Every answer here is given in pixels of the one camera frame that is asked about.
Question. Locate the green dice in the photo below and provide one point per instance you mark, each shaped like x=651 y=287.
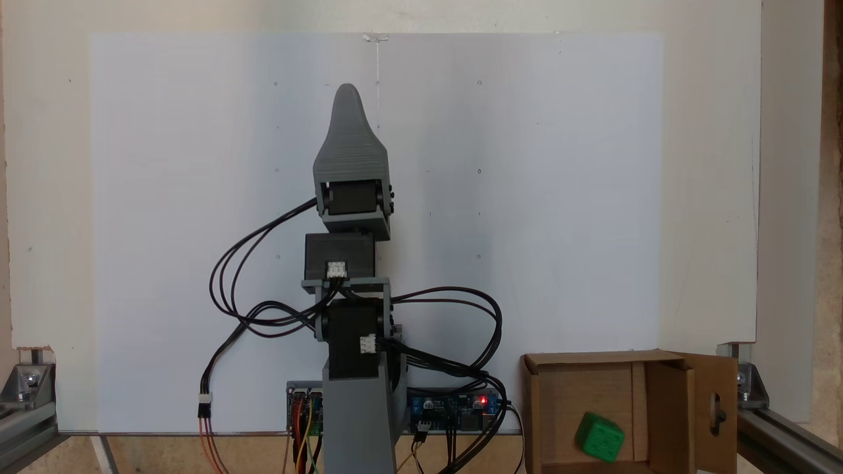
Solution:
x=599 y=438

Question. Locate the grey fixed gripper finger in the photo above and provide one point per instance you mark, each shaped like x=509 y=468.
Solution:
x=349 y=138

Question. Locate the blue circuit board red LED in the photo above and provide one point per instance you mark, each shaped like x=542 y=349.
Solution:
x=438 y=411

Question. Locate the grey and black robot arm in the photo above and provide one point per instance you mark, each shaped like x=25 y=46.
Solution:
x=355 y=421

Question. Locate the aluminium frame post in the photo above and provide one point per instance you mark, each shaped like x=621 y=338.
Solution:
x=23 y=428
x=784 y=441

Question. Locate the metal corner bracket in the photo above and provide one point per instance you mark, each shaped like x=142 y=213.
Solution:
x=26 y=382
x=744 y=378

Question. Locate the brown cardboard box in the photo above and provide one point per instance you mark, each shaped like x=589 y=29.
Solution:
x=566 y=395

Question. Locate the white paper sheet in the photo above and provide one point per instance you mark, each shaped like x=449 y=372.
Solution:
x=527 y=230

